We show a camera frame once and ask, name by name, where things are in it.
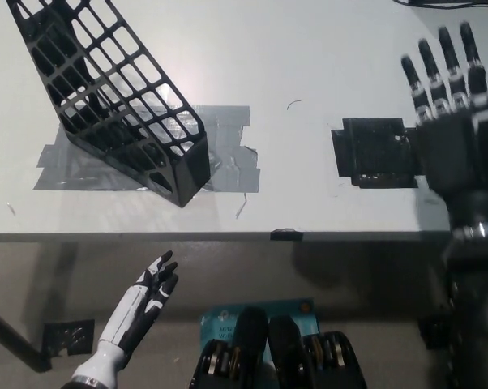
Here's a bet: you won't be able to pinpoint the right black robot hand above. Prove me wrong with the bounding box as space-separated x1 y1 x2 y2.
400 22 488 233

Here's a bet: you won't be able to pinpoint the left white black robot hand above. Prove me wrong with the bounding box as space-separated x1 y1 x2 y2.
71 250 180 385

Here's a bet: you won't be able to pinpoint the black metal desk leg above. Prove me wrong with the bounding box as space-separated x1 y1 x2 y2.
0 301 53 374

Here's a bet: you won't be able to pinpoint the black lattice file shelf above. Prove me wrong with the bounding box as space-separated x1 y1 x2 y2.
4 0 211 209

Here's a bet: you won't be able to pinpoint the black robot legs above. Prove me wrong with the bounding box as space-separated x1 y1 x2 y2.
190 306 369 389

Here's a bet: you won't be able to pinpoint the black tape square patch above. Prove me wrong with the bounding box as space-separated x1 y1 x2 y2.
331 117 427 190

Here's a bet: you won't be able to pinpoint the teal cardboard box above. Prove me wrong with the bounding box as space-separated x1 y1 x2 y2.
198 298 320 365

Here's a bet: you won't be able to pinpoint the small black tape piece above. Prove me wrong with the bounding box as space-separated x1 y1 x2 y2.
270 227 305 242

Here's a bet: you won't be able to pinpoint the black cable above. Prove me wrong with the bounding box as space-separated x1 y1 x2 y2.
392 0 488 11

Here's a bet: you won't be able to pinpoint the grey duct tape patch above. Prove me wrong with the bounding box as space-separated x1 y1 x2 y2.
32 105 261 194

